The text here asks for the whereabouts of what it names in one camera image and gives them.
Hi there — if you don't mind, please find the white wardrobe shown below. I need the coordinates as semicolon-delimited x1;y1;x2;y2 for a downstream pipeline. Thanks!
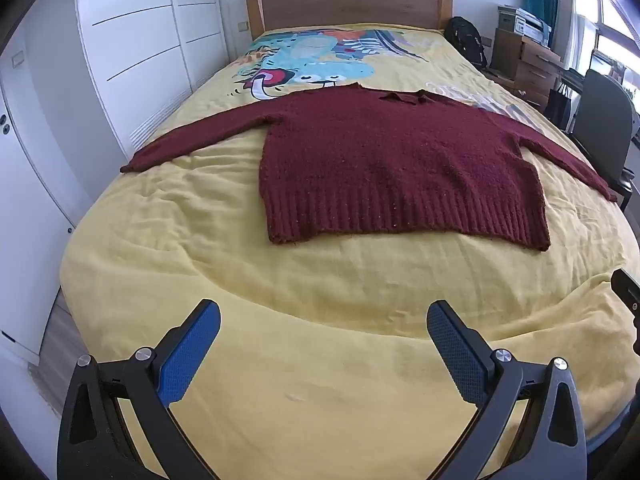
0;0;242;411

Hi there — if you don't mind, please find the wooden bed headboard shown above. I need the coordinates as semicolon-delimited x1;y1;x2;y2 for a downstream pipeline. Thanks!
246;0;453;41

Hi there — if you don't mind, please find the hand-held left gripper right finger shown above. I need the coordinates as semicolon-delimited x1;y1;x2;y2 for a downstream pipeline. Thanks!
426;300;588;480

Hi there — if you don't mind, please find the window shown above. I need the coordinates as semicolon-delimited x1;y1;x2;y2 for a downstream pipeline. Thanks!
565;0;640;91

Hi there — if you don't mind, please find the yellow printed blanket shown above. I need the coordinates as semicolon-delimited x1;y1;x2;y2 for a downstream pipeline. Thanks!
59;22;640;480

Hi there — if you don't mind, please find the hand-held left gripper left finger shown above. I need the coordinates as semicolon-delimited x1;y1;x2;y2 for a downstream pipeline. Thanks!
57;299;222;480

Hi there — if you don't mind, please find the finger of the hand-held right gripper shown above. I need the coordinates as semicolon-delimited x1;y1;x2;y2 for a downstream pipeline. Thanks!
611;268;640;318

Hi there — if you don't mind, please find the black office chair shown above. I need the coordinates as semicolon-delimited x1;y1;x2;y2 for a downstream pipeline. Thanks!
570;69;640;211

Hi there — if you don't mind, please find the dark red knitted sweater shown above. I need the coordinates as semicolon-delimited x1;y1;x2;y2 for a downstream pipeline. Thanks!
120;82;620;253

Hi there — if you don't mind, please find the wooden drawer cabinet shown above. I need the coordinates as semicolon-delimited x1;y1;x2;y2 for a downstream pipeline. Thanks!
490;27;563;108

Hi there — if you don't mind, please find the black paper bag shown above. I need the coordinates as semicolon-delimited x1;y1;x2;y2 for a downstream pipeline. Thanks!
545;85;576;131

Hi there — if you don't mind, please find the grey printer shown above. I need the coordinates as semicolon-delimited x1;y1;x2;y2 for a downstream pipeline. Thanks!
497;5;553;46

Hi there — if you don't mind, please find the black backpack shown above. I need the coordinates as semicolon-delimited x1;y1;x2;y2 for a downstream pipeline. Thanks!
444;16;488;68

